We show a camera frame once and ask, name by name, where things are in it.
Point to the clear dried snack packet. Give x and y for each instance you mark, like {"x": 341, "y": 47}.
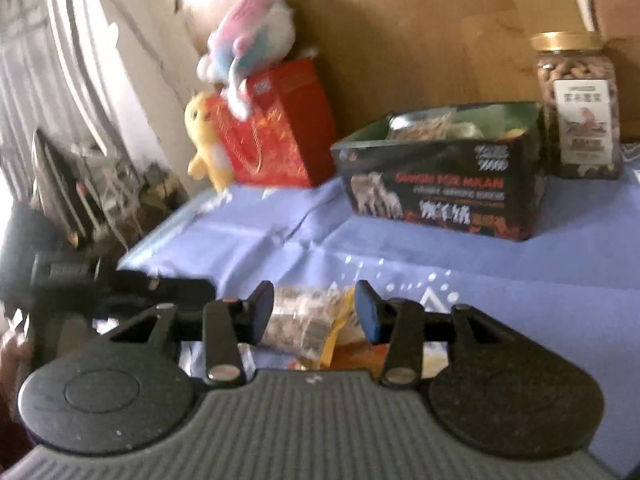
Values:
{"x": 306, "y": 321}

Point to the pastel plush toy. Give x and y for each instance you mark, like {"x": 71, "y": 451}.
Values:
{"x": 253, "y": 36}

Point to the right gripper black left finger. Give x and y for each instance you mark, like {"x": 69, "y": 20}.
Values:
{"x": 228, "y": 323}

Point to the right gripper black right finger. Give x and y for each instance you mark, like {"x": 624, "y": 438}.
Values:
{"x": 398, "y": 323}

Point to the red gift bag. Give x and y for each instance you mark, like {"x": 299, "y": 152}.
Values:
{"x": 287, "y": 141}

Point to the small brown snack packet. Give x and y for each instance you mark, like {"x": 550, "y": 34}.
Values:
{"x": 440, "y": 127}

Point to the black printed storage box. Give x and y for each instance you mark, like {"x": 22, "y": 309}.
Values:
{"x": 492, "y": 186}

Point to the nut jar with gold lid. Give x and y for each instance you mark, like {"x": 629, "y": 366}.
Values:
{"x": 580, "y": 103}

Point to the white cable clutter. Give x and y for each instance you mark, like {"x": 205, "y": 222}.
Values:
{"x": 101, "y": 203}

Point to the brown chair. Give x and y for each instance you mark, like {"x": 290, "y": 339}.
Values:
{"x": 618, "y": 23}

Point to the orange red snack packet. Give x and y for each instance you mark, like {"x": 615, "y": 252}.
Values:
{"x": 354, "y": 352}

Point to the blue tablecloth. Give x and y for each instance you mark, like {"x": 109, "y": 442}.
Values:
{"x": 573, "y": 287}

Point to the yellow plush toy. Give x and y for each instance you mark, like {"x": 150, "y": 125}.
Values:
{"x": 210, "y": 160}

